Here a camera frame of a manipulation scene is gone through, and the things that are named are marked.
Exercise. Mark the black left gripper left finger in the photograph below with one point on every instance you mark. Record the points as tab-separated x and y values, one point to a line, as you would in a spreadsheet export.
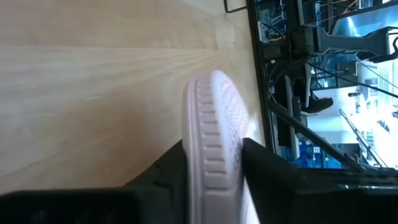
164	193

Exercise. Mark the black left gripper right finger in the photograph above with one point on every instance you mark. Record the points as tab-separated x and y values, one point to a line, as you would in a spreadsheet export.
270	186

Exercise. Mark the pink foam slide sandal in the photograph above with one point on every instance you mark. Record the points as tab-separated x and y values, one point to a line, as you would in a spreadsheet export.
211	140

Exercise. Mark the black shoe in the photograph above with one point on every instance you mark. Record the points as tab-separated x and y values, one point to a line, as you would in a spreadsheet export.
318	105

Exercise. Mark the grey machine housing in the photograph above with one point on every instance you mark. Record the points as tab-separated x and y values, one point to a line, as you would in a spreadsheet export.
351	42

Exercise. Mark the black diagonal frame strut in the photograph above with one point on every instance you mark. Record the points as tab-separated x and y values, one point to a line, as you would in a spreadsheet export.
314	137

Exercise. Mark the wooden shelf with black frame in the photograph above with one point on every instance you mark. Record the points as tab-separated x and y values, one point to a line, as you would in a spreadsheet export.
234	10

